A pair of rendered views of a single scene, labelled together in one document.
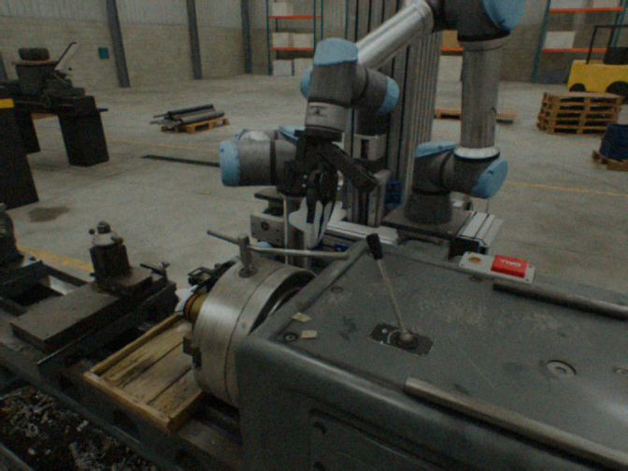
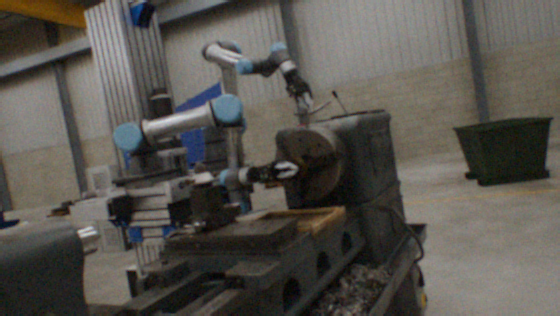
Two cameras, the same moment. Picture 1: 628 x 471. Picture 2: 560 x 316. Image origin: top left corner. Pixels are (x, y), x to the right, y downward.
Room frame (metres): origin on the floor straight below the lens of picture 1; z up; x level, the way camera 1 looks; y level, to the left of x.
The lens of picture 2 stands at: (0.87, 1.88, 1.22)
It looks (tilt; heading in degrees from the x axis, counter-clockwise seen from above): 3 degrees down; 270
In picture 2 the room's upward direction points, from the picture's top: 10 degrees counter-clockwise
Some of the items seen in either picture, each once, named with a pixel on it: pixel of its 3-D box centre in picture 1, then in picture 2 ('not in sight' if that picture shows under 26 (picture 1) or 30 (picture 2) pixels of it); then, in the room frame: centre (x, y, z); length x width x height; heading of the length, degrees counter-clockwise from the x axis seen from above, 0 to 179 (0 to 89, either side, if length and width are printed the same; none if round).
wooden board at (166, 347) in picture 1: (180, 358); (288, 223); (0.89, 0.36, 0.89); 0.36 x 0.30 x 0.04; 150
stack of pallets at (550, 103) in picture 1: (577, 112); not in sight; (8.82, -5.34, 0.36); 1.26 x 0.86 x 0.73; 78
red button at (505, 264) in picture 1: (509, 267); not in sight; (0.72, -0.38, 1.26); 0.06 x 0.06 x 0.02; 60
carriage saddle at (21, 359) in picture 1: (89, 311); (224, 257); (1.10, 0.70, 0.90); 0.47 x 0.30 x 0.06; 150
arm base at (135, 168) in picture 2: not in sight; (145, 162); (1.49, 0.07, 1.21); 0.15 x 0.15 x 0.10
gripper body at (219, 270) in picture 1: (215, 281); (263, 173); (0.96, 0.26, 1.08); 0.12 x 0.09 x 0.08; 149
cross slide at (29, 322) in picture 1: (99, 299); (226, 235); (1.09, 0.65, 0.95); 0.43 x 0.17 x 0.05; 150
